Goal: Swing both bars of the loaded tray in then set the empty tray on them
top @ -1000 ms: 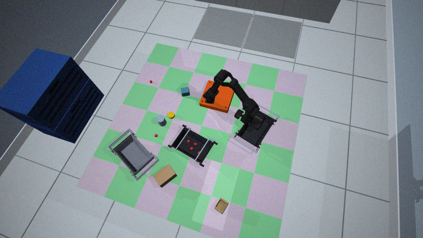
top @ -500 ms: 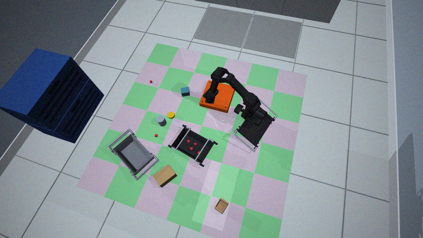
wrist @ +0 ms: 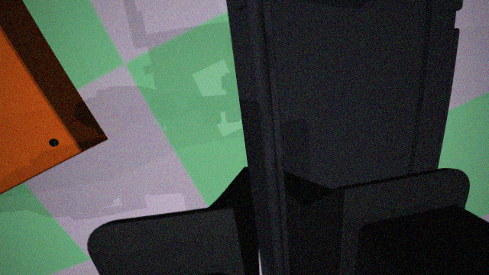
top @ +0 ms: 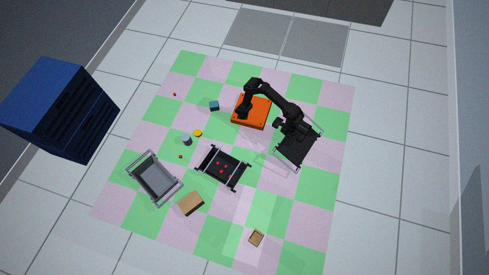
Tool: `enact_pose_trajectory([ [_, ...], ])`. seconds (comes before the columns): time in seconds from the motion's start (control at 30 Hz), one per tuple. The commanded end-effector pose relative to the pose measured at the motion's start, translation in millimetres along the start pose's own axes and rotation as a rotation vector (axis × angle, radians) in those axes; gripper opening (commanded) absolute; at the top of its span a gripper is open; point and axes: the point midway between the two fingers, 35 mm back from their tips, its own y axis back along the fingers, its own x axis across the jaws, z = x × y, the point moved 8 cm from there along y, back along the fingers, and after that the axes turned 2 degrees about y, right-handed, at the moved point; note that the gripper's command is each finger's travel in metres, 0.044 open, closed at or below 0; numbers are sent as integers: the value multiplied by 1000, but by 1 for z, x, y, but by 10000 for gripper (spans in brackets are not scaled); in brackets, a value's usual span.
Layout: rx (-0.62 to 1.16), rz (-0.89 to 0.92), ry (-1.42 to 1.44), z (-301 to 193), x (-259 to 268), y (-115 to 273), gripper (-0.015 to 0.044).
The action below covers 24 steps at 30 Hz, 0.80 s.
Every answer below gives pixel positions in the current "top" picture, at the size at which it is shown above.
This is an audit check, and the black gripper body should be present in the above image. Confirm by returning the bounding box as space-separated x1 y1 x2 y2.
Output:
272 117 306 143

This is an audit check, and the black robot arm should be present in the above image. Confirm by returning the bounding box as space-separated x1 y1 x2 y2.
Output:
234 77 312 136

